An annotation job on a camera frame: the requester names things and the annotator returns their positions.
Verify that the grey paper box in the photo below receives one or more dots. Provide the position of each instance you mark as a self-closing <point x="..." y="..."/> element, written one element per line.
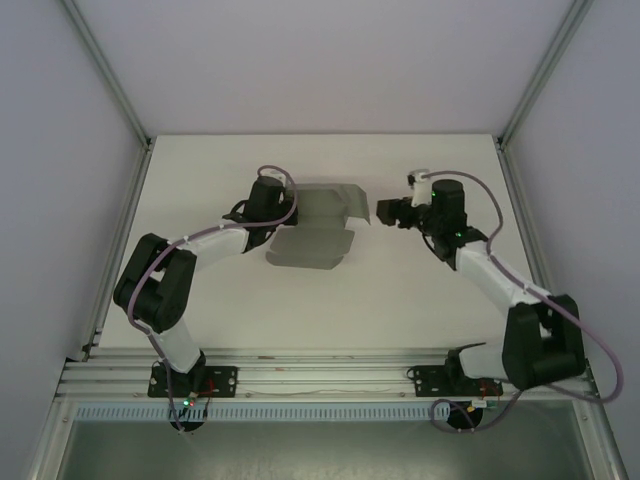
<point x="310" y="250"/>

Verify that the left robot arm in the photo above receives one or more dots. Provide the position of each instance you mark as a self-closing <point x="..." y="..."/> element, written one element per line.
<point x="220" y="245"/>

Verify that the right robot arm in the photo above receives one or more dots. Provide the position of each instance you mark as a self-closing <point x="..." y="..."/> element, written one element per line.
<point x="490" y="280"/>

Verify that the small white connector board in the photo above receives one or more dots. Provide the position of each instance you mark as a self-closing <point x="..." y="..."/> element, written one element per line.
<point x="481" y="402"/>

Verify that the small board with LEDs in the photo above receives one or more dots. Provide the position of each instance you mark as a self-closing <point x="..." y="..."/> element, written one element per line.
<point x="189" y="402"/>

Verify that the grey metal panel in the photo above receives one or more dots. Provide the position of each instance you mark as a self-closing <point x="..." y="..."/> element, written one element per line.
<point x="325" y="450"/>

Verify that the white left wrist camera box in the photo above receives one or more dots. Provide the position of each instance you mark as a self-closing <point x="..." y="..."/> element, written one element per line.
<point x="274" y="175"/>

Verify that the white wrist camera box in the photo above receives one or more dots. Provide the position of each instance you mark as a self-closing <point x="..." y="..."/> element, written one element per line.
<point x="419" y="187"/>
<point x="274" y="175"/>

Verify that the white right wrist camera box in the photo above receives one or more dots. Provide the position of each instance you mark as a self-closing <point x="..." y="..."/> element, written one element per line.
<point x="419" y="187"/>

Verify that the aluminium side rail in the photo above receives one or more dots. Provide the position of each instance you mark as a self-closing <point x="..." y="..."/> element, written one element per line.
<point x="131" y="200"/>
<point x="515" y="200"/>

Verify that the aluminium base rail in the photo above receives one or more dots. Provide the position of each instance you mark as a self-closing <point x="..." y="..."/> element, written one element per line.
<point x="325" y="372"/>

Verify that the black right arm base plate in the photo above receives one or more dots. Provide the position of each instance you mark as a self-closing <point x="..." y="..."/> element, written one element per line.
<point x="430" y="381"/>

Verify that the aluminium corner post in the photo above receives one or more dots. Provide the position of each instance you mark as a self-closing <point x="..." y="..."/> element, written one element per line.
<point x="545" y="75"/>
<point x="107" y="75"/>

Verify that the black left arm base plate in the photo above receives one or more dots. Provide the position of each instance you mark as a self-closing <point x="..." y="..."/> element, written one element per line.
<point x="225" y="380"/>

